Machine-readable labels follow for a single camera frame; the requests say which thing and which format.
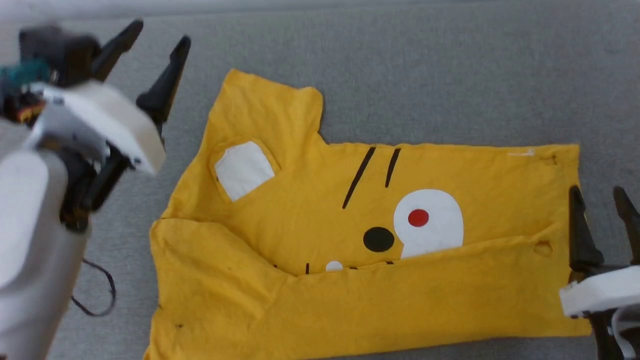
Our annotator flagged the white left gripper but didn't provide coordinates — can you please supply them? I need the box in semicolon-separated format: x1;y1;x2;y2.
25;19;192;229

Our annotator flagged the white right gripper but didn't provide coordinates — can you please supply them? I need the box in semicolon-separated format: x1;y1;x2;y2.
559;184;640;319

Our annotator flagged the yellow cartoon-face T-shirt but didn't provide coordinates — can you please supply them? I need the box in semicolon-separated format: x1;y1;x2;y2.
143;68;593;360

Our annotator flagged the grey fabric sofa seat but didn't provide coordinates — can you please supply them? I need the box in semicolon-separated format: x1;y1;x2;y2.
0;0;640;360

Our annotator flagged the left camera cable teal plug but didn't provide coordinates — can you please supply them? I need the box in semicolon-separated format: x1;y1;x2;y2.
0;61;52;124

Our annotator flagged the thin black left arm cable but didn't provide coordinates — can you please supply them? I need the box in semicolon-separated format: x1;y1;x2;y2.
70;257;117;317

